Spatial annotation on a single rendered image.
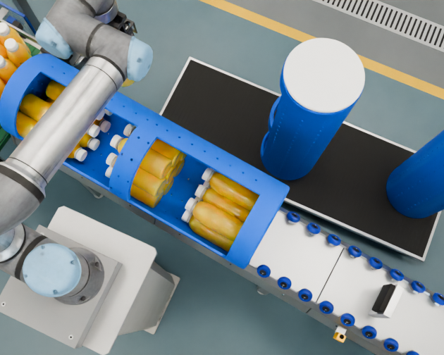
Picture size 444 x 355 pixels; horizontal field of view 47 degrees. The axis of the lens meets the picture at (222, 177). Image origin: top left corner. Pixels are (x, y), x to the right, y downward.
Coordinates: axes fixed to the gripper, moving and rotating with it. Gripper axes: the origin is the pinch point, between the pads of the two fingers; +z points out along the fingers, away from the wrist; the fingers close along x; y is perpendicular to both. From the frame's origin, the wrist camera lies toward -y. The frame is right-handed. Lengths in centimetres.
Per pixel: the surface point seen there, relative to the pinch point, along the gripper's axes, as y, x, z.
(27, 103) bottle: -25.3, -19.3, 28.1
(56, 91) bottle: -20.1, -11.6, 29.1
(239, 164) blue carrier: 41.8, -6.2, 23.0
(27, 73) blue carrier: -26.0, -12.7, 19.8
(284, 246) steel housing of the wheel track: 66, -18, 48
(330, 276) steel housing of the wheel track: 84, -20, 47
